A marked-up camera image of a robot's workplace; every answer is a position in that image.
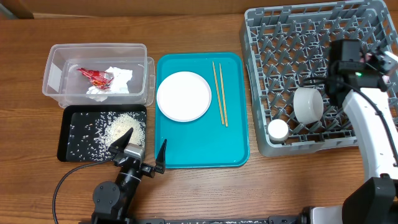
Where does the white napkin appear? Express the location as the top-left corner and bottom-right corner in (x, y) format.
(86, 67), (132, 95)

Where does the pile of rice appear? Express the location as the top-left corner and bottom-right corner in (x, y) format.
(66, 111), (146, 162)

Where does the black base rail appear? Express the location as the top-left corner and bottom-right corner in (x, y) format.
(80, 215), (301, 224)

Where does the right black cable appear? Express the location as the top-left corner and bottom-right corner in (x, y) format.
(300, 76), (398, 162)

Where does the red snack wrapper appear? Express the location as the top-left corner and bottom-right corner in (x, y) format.
(78, 68), (114, 90)

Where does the small white cup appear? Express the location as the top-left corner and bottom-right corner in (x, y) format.
(267, 119), (289, 144)

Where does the large white plate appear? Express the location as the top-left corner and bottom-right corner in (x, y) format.
(156, 72), (212, 123)

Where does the left black cable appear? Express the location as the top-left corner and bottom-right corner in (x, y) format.
(52, 158), (116, 224)

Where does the teal serving tray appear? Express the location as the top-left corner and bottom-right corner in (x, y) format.
(154, 52), (250, 169)

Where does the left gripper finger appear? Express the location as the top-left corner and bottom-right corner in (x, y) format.
(155, 139), (167, 174)
(108, 128), (134, 152)

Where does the grey dishwasher rack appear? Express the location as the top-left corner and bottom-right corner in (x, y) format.
(240, 1), (397, 157)

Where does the black plastic tray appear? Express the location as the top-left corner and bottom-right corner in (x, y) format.
(57, 105), (147, 162)

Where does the clear plastic bin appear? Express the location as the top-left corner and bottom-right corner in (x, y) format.
(42, 43), (155, 108)

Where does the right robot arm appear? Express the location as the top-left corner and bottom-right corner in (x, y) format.
(297, 39), (397, 224)

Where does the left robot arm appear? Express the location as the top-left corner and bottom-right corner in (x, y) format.
(91, 128), (167, 223)

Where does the black cable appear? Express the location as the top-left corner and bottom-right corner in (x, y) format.
(52, 158), (116, 224)
(300, 76), (398, 162)

